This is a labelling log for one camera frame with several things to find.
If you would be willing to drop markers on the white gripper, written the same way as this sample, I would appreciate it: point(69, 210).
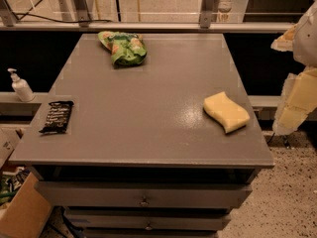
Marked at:
point(306, 40)

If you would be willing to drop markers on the yellow sponge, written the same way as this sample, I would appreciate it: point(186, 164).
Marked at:
point(225, 111)

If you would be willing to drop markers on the green rice chip bag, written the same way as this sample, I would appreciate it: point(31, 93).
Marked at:
point(126, 49)

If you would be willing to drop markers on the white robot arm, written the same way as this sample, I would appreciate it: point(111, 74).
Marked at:
point(299, 93)

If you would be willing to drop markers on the grey drawer cabinet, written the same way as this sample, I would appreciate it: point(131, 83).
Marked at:
point(142, 132)

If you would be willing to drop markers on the top drawer knob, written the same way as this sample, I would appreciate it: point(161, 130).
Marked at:
point(144, 202)

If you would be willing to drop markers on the drawer knob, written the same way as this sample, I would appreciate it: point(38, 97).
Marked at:
point(144, 202)
point(149, 227)

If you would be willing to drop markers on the black snack bar wrapper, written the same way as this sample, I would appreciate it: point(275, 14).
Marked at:
point(58, 117)

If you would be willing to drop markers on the white pump bottle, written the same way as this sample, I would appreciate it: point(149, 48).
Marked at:
point(21, 86)

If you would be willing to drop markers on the cardboard box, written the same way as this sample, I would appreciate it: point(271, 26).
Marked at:
point(28, 212)

